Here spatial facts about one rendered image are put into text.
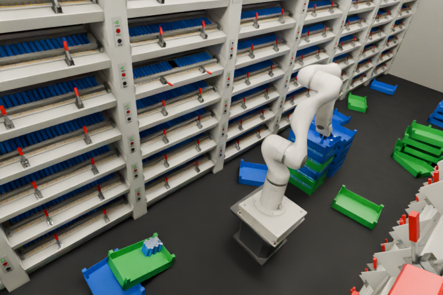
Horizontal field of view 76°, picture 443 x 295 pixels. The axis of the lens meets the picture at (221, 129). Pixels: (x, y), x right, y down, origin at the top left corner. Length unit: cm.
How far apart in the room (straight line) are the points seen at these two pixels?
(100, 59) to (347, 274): 177
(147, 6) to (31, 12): 44
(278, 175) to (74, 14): 114
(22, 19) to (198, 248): 145
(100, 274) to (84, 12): 134
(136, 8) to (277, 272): 158
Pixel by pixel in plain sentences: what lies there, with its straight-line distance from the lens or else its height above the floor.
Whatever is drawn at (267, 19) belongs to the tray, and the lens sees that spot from 207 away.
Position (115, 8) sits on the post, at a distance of 131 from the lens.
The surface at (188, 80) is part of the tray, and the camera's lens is 164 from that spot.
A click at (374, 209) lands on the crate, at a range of 246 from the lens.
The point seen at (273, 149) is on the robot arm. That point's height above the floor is 74.
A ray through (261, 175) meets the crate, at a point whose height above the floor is 0.
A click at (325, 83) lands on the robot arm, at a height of 105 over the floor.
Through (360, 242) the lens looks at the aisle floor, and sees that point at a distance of 221.
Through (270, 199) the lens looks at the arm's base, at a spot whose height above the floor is 44.
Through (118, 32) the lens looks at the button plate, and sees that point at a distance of 133.
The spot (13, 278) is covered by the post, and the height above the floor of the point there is 9.
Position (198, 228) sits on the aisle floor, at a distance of 197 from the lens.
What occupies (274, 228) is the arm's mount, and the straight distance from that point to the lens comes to 158.
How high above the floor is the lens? 160
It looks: 35 degrees down
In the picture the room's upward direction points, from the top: 6 degrees clockwise
